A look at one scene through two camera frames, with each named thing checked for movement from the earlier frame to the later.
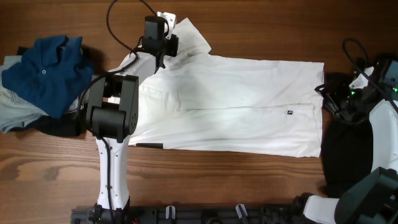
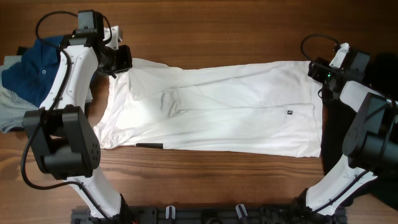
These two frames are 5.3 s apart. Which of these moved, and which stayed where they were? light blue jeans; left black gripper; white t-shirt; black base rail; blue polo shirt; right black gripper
Moved: white t-shirt; left black gripper; right black gripper
Stayed: black base rail; light blue jeans; blue polo shirt
